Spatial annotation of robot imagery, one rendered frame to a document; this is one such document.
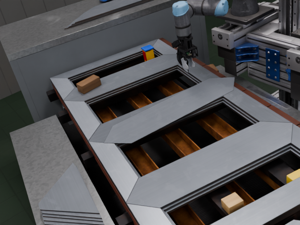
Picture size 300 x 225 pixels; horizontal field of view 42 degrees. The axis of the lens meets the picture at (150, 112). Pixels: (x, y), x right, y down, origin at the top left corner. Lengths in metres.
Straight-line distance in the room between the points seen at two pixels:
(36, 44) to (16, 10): 1.87
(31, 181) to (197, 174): 0.76
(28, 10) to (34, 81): 1.91
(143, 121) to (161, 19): 1.00
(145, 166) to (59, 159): 0.41
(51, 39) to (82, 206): 1.18
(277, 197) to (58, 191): 0.84
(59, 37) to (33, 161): 0.82
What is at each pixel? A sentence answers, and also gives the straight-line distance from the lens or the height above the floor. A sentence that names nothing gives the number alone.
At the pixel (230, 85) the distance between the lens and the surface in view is 1.94.
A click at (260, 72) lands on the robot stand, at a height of 0.74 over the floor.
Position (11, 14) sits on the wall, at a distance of 4.24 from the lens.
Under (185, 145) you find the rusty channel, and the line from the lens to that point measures 1.85.
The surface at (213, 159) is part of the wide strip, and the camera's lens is 1.50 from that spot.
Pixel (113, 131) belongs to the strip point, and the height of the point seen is 0.84.
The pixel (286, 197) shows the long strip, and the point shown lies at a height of 0.84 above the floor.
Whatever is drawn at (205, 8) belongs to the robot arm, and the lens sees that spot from 1.90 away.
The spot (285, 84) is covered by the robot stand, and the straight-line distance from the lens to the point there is 2.17.
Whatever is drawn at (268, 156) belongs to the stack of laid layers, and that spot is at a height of 0.83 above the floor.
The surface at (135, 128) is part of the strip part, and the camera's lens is 1.74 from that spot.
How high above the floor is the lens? 1.83
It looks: 33 degrees down
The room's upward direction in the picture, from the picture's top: 12 degrees counter-clockwise
